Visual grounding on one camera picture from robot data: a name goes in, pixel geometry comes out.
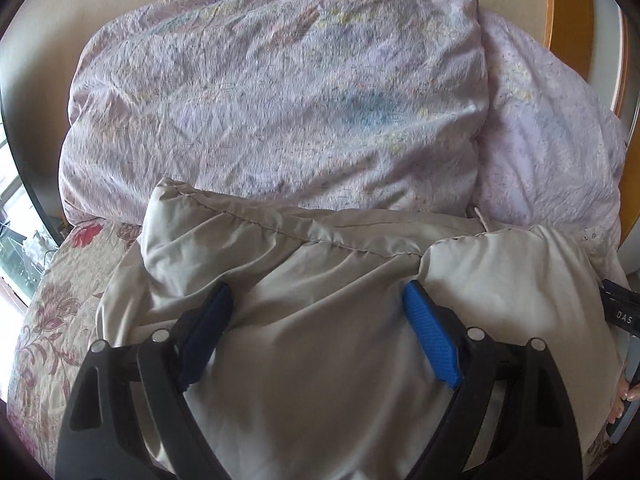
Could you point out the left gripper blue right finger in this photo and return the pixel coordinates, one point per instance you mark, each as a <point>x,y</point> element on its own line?
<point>536,435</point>

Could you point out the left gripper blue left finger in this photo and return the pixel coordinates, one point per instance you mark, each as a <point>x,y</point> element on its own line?
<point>101,436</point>

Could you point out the white puffy down jacket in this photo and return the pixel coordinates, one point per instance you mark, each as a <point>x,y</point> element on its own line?
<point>319,375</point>

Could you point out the person's right hand fingertips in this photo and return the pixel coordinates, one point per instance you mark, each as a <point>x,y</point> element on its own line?
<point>624,393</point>

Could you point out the floral quilted bedspread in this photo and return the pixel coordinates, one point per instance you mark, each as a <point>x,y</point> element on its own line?
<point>59,325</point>

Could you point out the lilac crinkled duvet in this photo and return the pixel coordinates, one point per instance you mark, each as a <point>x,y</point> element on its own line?
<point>424,105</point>

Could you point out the orange wooden door frame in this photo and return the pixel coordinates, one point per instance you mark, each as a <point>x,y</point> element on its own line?
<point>598,41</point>

